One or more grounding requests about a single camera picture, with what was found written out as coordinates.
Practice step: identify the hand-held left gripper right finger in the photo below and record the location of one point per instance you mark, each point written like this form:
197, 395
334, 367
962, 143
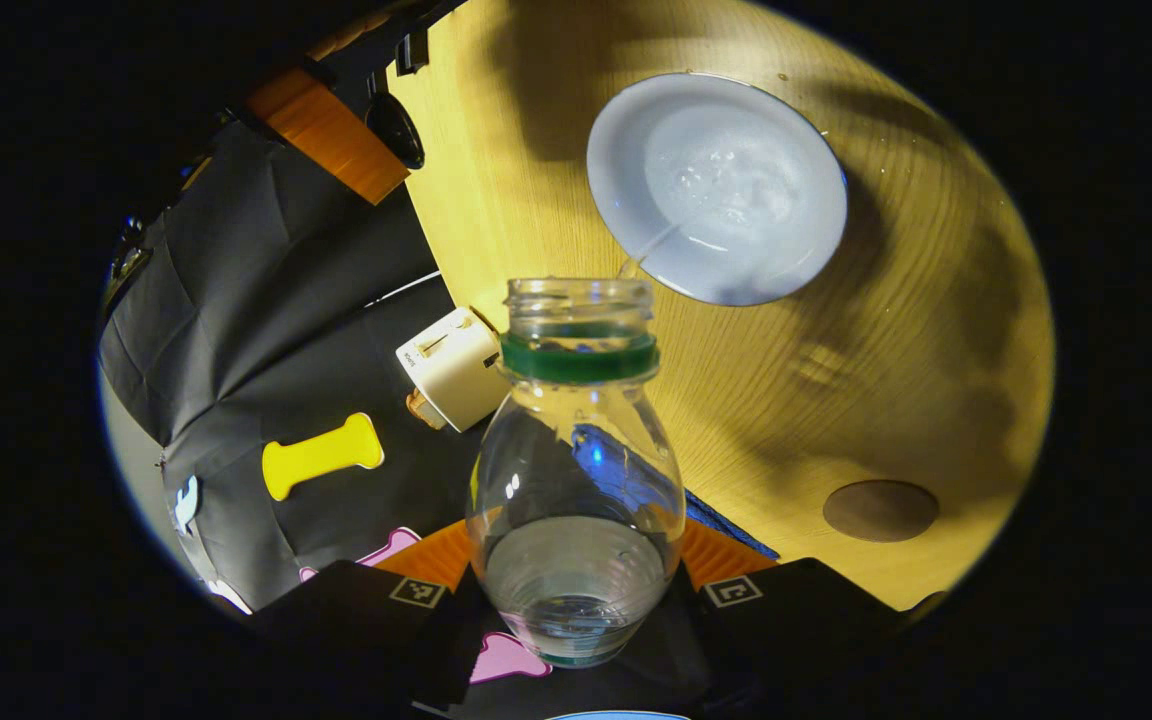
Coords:
786, 620

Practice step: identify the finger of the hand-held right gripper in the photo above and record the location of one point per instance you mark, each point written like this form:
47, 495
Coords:
326, 135

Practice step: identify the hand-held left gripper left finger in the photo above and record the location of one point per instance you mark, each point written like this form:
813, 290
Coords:
366, 620

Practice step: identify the clear plastic water bottle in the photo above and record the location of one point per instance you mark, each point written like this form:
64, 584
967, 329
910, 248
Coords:
576, 470

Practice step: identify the white teacup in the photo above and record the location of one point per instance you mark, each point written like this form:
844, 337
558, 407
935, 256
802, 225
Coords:
726, 190

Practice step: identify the brown toast slice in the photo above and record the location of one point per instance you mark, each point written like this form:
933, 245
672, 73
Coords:
424, 410

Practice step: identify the white toaster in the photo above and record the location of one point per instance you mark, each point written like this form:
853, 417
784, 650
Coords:
456, 365

